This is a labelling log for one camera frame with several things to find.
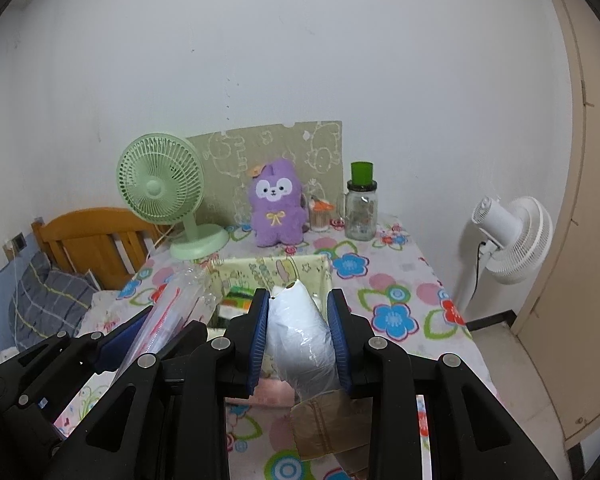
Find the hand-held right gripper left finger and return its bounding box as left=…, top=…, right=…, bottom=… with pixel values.
left=55, top=287, right=272, bottom=480

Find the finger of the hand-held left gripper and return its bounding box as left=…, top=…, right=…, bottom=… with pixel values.
left=0, top=306, right=153, bottom=411
left=162, top=320, right=208, bottom=361

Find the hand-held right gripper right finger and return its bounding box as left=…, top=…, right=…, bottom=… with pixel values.
left=327, top=288, right=561, bottom=480

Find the clear pink zip bag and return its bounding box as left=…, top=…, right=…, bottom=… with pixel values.
left=112, top=266, right=221, bottom=386

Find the white roll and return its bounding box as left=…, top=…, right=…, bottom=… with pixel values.
left=267, top=281, right=376, bottom=476

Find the green and orange tissue pack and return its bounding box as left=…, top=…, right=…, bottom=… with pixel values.
left=220, top=285, right=255, bottom=311

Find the pale yellow printed storage box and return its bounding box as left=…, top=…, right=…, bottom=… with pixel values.
left=202, top=252, right=335, bottom=341

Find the grey plaid pillow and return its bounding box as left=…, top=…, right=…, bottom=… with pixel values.
left=7, top=250, right=101, bottom=353

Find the purple plush toy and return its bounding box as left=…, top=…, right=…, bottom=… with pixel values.
left=250, top=157, right=308, bottom=248

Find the small jar with orange lid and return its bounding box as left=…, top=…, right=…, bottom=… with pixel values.
left=307, top=195, right=333, bottom=233

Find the glass jar with green lid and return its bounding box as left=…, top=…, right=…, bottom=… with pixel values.
left=344, top=161, right=381, bottom=241

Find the green desk fan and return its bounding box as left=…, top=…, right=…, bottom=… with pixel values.
left=117, top=132, right=230, bottom=261

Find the green printed board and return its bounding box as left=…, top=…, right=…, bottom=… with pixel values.
left=187, top=120, right=343, bottom=228

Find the white standing fan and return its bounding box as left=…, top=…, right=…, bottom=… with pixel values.
left=452, top=196, right=553, bottom=321

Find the beige door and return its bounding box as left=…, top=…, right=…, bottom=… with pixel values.
left=510, top=0, right=600, bottom=451

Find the black fan cable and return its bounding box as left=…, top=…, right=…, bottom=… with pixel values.
left=472, top=240, right=488, bottom=306

